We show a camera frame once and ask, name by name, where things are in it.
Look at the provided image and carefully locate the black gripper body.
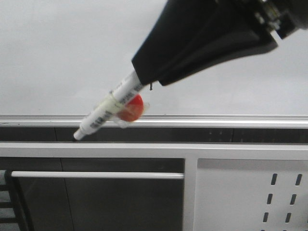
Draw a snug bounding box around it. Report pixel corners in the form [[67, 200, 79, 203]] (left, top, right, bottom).
[[214, 0, 308, 40]]

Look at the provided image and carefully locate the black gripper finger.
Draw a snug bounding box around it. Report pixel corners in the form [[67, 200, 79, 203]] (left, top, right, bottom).
[[159, 30, 278, 86], [131, 0, 258, 86]]

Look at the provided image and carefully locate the red round magnet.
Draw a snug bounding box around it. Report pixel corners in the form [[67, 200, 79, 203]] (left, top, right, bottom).
[[113, 94, 150, 128]]

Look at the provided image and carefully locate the white whiteboard marker pen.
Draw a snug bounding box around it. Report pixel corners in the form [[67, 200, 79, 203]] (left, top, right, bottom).
[[73, 71, 144, 141]]

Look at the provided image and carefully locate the white whiteboard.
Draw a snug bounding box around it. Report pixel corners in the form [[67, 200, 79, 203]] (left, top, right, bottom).
[[0, 0, 308, 128]]

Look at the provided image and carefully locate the white perforated pegboard panel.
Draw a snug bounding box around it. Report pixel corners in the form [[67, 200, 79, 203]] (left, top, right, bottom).
[[194, 159, 308, 231]]

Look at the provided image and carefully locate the white metal stand frame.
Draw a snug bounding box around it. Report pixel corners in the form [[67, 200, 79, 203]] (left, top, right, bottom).
[[0, 142, 308, 231]]

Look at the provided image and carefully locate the white horizontal rail bar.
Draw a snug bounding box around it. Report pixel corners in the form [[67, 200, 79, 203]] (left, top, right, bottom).
[[11, 171, 184, 180]]

